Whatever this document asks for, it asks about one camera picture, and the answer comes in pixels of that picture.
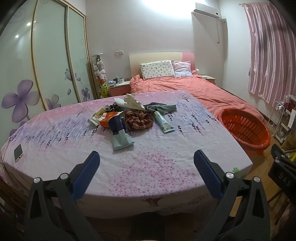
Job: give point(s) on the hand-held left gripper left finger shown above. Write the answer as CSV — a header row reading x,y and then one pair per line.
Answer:
x,y
87,171

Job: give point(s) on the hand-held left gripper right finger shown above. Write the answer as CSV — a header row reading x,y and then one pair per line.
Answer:
x,y
208,173

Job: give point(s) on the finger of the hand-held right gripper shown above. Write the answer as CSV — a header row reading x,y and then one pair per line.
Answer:
x,y
278,151

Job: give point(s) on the orange plastic basket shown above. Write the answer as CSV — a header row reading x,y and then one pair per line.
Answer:
x,y
245,132

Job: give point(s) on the black white patterned packet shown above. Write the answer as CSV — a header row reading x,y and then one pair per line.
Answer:
x,y
113,107

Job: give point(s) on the yellow cardboard box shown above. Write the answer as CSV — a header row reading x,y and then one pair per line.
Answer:
x,y
290,144

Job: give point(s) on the blue green packet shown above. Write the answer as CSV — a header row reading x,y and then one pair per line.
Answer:
x,y
120,139

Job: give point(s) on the pink floral tablecloth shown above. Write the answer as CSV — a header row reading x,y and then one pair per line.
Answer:
x,y
161,162

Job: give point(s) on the yellow green packet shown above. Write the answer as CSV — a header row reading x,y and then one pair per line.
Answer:
x,y
96,117

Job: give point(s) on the green cream tube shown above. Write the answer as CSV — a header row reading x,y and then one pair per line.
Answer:
x,y
164,122

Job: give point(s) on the white smartphone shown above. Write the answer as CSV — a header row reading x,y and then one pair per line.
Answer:
x,y
18,152

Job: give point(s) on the brown plaid cloth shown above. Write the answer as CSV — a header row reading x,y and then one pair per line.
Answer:
x,y
138,120

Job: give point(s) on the green cloth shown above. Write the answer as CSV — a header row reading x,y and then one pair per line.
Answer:
x,y
164,108

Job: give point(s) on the bed with salmon duvet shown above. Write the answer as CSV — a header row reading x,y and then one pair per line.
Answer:
x,y
196,88

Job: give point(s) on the pink nightstand with clutter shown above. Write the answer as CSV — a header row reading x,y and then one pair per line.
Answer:
x,y
119,89

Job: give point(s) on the pink striped curtain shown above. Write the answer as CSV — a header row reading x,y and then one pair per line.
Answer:
x,y
270,53

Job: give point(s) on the plush toy tower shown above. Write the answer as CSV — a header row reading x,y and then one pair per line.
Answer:
x,y
100,71

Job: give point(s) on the striped purple pillow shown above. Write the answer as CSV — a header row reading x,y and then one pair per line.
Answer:
x,y
182,68

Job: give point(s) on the floral white pillow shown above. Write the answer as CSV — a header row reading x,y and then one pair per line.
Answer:
x,y
157,69

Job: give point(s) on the flower print sliding wardrobe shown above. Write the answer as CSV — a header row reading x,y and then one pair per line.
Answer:
x,y
50,58

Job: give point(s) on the cream pink headboard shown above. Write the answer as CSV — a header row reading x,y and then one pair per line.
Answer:
x,y
152,56

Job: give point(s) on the white air conditioner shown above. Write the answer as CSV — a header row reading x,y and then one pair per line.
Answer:
x,y
207,10

